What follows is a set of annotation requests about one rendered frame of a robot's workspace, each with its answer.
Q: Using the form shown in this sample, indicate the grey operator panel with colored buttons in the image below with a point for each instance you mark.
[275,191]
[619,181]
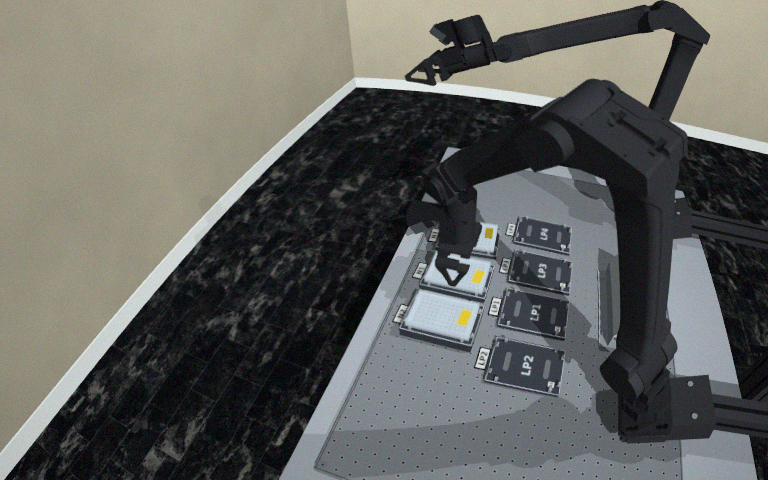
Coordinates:
[609,303]

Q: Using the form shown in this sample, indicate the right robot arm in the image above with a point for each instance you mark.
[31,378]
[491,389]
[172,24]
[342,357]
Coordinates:
[640,19]

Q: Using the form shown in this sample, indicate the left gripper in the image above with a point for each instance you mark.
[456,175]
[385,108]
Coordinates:
[467,237]

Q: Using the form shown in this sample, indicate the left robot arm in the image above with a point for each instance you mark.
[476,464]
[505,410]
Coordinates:
[575,130]

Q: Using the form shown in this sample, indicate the grey perforated work table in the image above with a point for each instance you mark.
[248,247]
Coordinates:
[421,411]

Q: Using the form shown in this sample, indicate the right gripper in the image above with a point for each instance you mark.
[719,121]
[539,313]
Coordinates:
[445,72]

